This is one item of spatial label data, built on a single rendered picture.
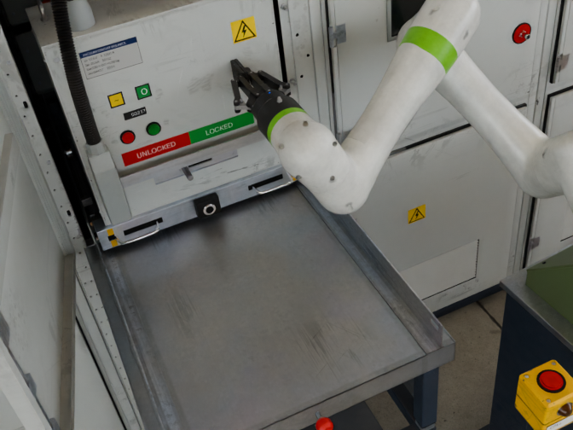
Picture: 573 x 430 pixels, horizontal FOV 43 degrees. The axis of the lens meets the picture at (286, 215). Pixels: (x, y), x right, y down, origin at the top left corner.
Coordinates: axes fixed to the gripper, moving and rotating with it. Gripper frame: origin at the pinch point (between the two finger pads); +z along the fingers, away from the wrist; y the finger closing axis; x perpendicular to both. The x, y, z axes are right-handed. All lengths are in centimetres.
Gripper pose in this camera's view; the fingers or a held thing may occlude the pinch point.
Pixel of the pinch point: (240, 72)
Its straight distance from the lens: 162.2
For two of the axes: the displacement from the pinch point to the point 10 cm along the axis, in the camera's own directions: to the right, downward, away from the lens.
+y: 9.1, -3.4, 2.5
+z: -4.1, -5.6, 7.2
